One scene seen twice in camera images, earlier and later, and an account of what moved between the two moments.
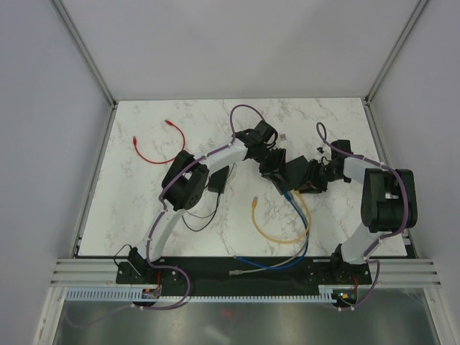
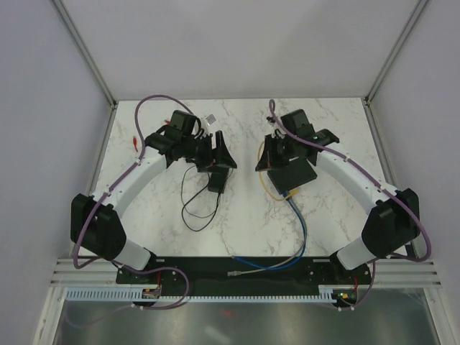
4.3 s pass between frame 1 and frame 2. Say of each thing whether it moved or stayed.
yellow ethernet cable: moved
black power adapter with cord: stayed
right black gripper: moved
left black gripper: moved
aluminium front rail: stayed
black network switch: stayed
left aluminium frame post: stayed
